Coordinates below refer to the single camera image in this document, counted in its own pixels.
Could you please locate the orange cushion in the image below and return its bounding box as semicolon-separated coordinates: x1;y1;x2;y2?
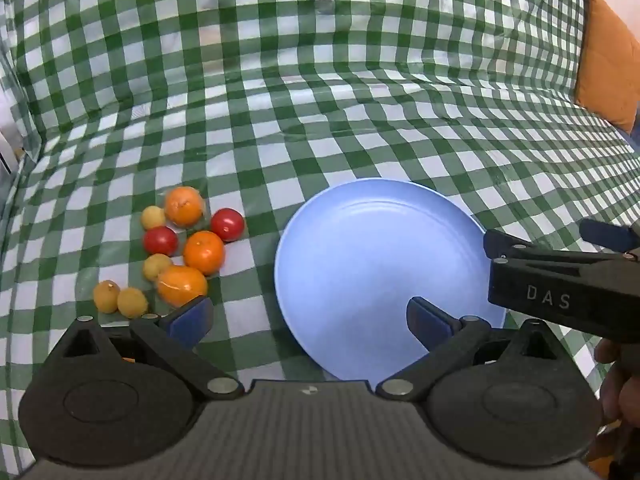
575;0;639;134

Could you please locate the orange top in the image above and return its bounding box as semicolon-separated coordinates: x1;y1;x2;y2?
164;186;205;228

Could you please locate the small yellow fruit bottom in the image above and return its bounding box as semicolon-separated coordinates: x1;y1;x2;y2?
116;287;149;318

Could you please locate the small yellow fruit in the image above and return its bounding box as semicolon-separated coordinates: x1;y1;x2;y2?
116;287;149;318
142;254;174;282
140;206;166;231
92;280;120;314

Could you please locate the orange mandarin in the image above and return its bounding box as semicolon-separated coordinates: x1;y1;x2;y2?
182;231;226;276
156;266;208;308

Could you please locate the small yellow fruit top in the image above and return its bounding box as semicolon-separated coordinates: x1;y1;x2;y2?
140;206;166;231

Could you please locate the person's right hand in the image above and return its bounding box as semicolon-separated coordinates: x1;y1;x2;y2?
594;339;639;428

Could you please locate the orange mandarin bottom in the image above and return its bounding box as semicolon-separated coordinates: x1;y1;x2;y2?
156;266;208;308

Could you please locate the green white checkered cloth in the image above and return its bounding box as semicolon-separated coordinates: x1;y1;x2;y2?
1;0;639;478

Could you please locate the red tomato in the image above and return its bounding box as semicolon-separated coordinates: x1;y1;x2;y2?
142;226;179;257
209;208;245;243

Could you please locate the blue round plate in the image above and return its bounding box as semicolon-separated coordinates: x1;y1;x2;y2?
274;179;506;386

